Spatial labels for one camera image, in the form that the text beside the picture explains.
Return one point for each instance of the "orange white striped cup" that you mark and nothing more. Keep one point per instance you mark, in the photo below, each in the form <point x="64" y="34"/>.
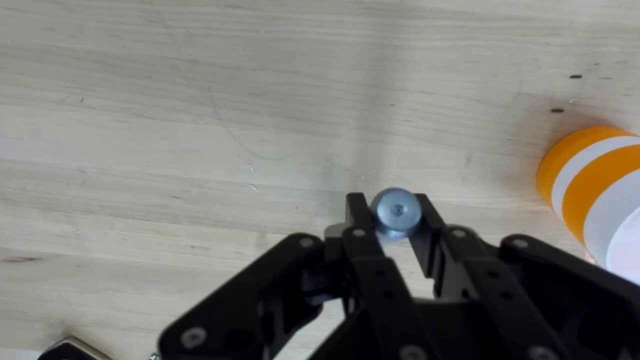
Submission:
<point x="601" y="187"/>

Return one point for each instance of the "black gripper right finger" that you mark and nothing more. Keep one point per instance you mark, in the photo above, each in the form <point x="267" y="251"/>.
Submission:
<point x="533" y="300"/>

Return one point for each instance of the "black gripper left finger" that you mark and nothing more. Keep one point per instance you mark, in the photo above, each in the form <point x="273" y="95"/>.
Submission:
<point x="267" y="293"/>

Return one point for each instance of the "grey blue marker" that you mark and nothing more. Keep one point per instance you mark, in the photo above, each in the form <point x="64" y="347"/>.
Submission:
<point x="396" y="212"/>

